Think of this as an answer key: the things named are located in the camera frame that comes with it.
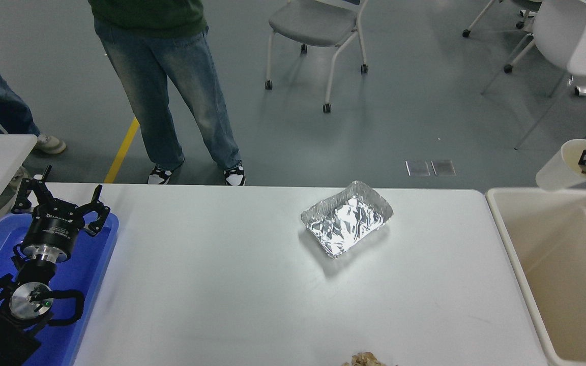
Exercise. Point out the large pale plastic bin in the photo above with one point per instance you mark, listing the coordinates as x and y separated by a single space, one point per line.
567 264

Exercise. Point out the white paper cup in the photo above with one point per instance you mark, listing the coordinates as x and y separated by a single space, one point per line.
557 173

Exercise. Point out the white shell chair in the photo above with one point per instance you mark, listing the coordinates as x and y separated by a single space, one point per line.
557 30

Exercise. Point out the crumpled tan paper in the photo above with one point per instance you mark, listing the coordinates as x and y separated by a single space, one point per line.
367 360

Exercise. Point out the grey chair with castors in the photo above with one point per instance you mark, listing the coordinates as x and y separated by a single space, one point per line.
313 23

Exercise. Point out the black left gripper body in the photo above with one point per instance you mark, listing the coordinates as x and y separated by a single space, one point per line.
54 231

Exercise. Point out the clear floor plate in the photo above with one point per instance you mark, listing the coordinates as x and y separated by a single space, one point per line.
443 166
417 168

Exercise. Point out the blue plastic tray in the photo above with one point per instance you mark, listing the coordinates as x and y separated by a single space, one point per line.
94 264

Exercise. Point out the silver foil tray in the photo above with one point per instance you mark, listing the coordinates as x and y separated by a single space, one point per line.
344 223

